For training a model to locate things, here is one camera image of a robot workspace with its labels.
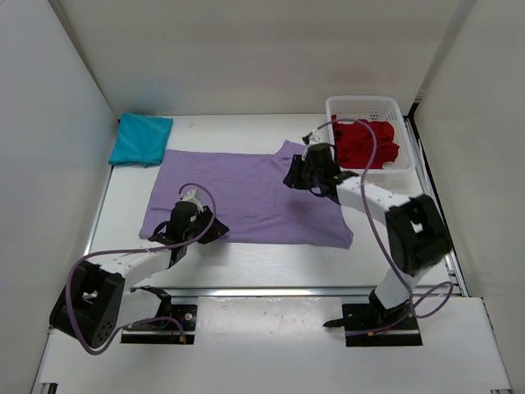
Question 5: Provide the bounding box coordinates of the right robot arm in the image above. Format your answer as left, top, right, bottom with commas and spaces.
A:
283, 143, 452, 330

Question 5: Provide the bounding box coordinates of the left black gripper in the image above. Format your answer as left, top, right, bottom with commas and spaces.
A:
184, 205, 230, 244

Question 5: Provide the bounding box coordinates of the aluminium right side rail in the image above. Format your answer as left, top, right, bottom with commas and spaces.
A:
404, 117, 468, 296

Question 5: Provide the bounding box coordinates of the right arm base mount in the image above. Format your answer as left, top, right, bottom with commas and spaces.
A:
322, 304, 423, 347

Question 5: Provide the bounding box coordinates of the aluminium rail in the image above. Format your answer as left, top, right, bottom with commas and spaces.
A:
126, 286, 468, 300
404, 117, 468, 296

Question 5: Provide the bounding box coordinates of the purple t shirt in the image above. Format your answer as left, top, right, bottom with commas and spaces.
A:
139, 140, 353, 250

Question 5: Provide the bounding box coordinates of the purple cable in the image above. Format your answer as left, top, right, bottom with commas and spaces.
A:
65, 183, 218, 356
303, 119, 454, 336

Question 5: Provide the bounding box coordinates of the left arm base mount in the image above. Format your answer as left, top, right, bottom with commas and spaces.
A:
121, 286, 198, 345

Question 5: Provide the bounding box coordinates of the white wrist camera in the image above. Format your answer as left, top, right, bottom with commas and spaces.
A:
302, 130, 322, 146
180, 188, 202, 208

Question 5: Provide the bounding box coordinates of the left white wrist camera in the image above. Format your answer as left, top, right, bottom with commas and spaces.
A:
180, 188, 202, 208

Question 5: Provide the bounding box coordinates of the aluminium front rail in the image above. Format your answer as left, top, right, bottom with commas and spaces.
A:
126, 286, 468, 300

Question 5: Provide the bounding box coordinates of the white plastic basket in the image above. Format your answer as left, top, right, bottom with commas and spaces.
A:
326, 95, 415, 183

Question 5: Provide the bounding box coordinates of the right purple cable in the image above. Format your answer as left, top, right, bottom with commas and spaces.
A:
303, 119, 454, 336

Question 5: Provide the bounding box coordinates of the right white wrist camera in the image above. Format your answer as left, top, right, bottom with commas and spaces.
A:
302, 130, 322, 146

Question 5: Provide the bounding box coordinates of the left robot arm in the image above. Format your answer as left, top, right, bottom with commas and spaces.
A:
49, 201, 229, 354

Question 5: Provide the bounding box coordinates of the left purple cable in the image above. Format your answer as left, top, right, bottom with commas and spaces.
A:
65, 183, 218, 356

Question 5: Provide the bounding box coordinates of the teal t shirt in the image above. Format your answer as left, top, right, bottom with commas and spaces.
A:
108, 112, 173, 167

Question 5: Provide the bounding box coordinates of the red t shirt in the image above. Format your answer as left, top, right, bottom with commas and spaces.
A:
331, 115, 399, 169

